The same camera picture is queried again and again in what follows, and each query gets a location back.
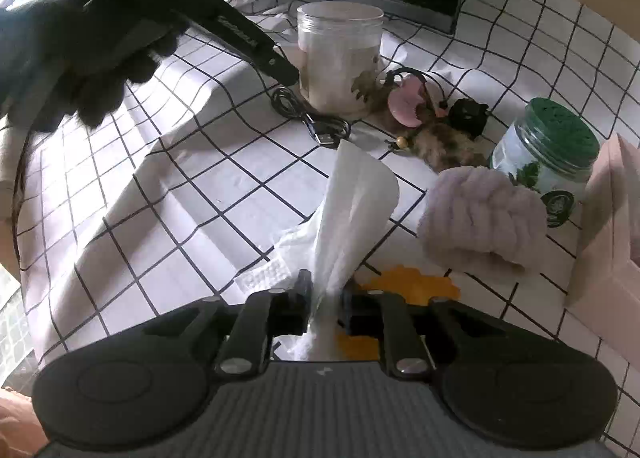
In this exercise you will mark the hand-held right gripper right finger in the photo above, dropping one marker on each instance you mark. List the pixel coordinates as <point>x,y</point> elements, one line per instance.
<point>348,300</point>

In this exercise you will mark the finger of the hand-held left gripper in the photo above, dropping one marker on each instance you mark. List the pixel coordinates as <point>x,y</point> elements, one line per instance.
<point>245,35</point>

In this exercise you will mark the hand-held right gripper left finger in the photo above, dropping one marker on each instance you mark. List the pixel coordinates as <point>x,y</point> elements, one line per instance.
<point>304,295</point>

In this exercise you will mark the white paper tissue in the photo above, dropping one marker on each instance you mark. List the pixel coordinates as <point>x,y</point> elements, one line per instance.
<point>350,218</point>

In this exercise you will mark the brown fluffy toy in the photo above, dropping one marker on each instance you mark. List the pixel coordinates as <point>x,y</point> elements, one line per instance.
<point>445,143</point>

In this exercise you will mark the pink box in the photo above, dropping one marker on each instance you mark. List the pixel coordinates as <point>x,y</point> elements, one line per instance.
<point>605,248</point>

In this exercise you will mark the yellow cloth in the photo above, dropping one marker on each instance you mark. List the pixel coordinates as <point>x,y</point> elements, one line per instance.
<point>415,288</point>

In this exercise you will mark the clear plastic jar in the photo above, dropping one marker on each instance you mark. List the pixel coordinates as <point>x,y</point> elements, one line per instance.
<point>340,58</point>

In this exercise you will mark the white grid tablecloth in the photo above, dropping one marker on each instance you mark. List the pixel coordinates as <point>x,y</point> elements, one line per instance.
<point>165,188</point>

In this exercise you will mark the pink hair claw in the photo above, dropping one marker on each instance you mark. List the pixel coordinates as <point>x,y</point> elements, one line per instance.
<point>407,103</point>

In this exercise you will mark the black hair claw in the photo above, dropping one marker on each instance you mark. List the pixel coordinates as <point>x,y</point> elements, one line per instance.
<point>467,118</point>

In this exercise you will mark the green lid glass jar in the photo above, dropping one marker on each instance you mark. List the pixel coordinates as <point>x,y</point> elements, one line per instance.
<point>545,158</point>

